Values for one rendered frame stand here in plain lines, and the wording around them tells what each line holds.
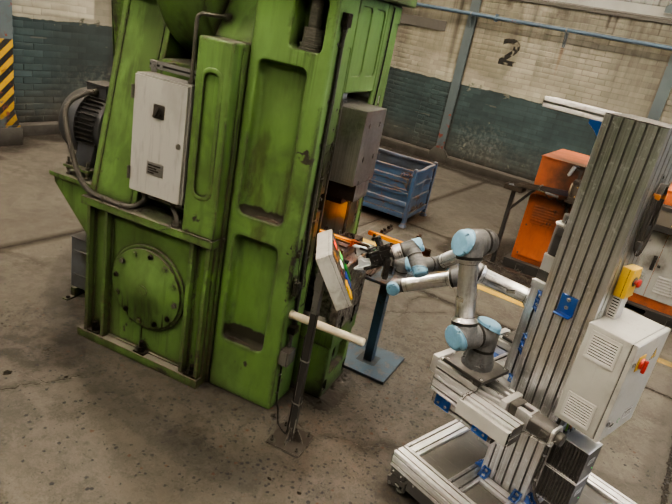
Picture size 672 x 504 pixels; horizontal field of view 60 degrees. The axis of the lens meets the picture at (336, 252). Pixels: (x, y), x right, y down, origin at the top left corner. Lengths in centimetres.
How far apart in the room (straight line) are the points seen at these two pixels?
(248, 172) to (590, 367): 189
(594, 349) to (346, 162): 150
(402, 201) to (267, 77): 421
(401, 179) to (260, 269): 396
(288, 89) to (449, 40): 836
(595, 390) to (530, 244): 408
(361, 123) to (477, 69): 801
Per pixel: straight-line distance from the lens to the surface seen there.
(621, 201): 255
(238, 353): 351
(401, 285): 320
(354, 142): 310
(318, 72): 288
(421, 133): 1142
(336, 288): 271
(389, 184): 708
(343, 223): 366
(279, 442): 337
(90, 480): 315
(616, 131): 256
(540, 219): 655
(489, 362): 281
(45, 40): 876
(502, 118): 1083
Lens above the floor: 219
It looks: 22 degrees down
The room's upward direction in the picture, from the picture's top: 11 degrees clockwise
